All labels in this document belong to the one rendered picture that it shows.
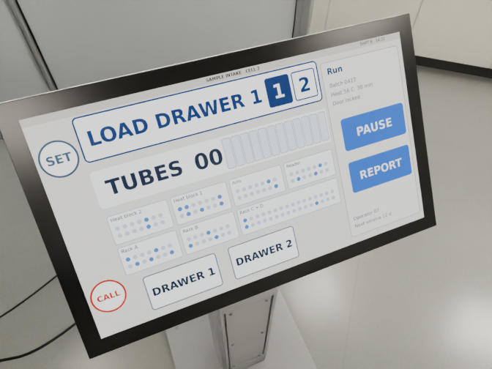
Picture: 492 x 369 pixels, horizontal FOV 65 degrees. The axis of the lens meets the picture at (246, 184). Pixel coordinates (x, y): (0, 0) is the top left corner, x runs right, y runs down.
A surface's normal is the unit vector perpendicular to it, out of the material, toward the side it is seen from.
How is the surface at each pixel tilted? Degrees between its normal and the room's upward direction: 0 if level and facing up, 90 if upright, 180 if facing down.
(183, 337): 5
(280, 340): 5
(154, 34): 90
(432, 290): 0
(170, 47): 90
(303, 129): 50
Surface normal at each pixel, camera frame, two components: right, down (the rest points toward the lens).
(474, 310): 0.01, -0.62
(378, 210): 0.29, 0.16
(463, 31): -0.30, 0.75
